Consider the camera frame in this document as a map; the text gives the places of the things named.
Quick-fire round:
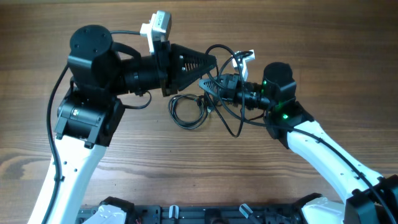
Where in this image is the black long USB cable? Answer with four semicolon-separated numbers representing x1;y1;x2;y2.
203;70;249;138

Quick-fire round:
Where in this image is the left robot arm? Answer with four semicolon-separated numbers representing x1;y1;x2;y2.
29;25;216;223

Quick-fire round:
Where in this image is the right camera cable black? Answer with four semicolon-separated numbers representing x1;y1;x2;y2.
203;44;398;224

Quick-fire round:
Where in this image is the camera cable black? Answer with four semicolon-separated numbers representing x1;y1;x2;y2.
203;44;398;224
29;25;141;223

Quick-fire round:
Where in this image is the left camera cable black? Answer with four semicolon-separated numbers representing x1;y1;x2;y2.
29;25;141;223

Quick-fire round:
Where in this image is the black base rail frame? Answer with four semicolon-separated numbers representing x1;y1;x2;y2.
77;203;352;224

